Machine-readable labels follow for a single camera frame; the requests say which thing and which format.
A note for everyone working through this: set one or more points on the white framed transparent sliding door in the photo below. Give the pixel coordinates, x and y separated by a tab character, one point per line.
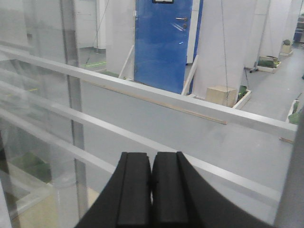
65	127

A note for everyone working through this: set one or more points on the white planter box with plants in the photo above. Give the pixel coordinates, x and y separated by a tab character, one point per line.
244	96

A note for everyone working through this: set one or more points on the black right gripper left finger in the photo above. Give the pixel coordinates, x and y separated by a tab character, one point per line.
125	201

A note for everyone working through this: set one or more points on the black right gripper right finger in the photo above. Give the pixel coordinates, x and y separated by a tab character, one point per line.
182	198

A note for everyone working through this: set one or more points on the blue door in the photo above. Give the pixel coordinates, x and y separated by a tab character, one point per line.
166	40

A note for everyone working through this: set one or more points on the distant wooden box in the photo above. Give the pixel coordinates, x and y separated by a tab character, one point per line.
221	95

